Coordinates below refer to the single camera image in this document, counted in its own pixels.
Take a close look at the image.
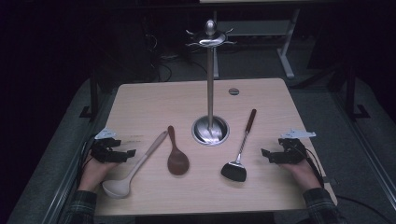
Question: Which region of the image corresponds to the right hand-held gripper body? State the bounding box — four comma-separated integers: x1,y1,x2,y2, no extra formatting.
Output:
271,128,318,165

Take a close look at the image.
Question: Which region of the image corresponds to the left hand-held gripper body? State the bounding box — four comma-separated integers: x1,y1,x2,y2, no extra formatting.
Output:
90,126,121,164

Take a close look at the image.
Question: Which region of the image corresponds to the white ladle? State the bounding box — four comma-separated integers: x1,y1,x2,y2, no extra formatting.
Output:
102,130,169,200

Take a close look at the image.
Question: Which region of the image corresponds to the black spatula with brown handle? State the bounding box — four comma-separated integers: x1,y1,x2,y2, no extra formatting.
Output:
220,108,258,183

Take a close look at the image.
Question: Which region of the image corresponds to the brown wooden spoon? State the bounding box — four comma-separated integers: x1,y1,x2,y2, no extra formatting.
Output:
166,125,191,176

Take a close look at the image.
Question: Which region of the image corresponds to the steel utensil rack stand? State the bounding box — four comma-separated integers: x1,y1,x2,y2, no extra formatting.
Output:
185,19,237,147

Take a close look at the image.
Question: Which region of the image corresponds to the person's right hand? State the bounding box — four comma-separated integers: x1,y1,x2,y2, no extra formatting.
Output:
279,158,322,194

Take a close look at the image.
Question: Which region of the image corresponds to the black metal stand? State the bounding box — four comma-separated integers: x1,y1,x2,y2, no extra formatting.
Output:
78,70,101,121
345,64,372,121

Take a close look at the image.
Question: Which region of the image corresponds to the left hand-held gripper black cable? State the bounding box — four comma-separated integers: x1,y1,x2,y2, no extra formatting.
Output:
76,135,98,188

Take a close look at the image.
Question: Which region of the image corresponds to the hand-held gripper black cable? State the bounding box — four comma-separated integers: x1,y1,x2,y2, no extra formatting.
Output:
295,145,325,189
76,135,98,188

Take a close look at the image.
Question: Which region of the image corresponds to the right hand-held gripper black cable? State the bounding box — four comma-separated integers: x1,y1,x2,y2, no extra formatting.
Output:
295,145,325,189

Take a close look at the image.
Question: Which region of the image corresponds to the grey metal rail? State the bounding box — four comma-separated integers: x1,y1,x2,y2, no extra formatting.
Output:
40,92,117,224
332,92,396,202

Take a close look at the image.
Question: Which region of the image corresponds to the black floor cable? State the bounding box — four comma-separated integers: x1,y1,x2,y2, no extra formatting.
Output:
334,194,396,224

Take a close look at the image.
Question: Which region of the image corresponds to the white metal table frame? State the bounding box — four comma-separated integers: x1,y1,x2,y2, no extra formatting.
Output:
199,0,302,79

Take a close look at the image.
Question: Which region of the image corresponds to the tangle of dark cables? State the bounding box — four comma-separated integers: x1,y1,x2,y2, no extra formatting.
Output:
148,31,180,82

